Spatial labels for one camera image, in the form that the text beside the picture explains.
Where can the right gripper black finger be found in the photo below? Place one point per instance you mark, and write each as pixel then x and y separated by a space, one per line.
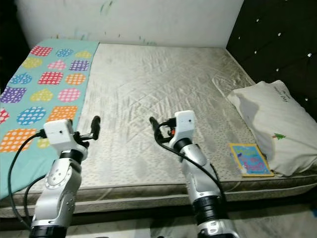
pixel 155 127

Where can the yellow-bordered blue children's book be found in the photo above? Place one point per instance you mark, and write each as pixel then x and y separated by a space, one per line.
pixel 251 159

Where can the white pillow green tree print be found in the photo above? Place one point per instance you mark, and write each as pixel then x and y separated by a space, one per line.
pixel 277 119

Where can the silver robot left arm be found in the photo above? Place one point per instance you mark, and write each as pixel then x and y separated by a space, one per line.
pixel 57 193

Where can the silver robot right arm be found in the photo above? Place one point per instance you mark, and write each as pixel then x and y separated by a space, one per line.
pixel 203 188

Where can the quilted grey white mattress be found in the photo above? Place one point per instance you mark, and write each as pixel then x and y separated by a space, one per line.
pixel 153 94

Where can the teal blanket colourful dotted shapes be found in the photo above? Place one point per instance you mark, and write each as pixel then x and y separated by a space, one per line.
pixel 44 94

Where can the black tufted headboard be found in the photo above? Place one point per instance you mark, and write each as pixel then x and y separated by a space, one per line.
pixel 277 44

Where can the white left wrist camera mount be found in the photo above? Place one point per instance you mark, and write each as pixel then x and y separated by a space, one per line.
pixel 59 133

